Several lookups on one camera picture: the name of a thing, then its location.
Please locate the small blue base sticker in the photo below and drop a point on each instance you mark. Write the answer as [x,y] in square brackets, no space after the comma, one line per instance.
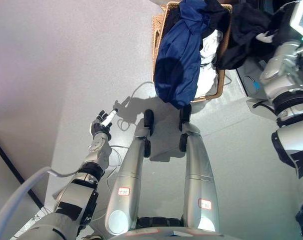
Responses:
[256,85]

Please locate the black garment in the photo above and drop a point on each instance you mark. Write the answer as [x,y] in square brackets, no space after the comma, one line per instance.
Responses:
[244,27]

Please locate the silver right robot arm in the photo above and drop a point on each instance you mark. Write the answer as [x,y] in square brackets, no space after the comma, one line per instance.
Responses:
[291,87]

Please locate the black baseboard strip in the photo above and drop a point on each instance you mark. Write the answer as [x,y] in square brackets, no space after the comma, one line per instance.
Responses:
[14,165]

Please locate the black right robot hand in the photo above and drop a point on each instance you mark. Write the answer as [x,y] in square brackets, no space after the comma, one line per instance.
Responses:
[275,33]

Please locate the silver right robot leg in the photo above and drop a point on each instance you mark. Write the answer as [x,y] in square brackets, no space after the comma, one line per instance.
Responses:
[199,180]

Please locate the dark blue garment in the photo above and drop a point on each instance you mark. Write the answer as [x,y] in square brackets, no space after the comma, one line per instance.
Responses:
[179,62]

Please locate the grey robot torso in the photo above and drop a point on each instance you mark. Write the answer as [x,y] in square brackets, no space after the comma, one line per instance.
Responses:
[171,233]

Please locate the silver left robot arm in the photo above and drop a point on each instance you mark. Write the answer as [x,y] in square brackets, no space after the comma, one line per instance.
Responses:
[91,160]

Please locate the black left robot foot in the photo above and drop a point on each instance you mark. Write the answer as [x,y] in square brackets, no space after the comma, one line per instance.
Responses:
[149,121]

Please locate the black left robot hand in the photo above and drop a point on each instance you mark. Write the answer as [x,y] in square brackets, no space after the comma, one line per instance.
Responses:
[99,128]

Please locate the woven wicker laundry basket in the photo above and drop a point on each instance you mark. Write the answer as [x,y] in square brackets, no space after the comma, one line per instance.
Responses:
[157,32]

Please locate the white garment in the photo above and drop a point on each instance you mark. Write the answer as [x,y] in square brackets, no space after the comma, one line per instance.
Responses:
[211,50]

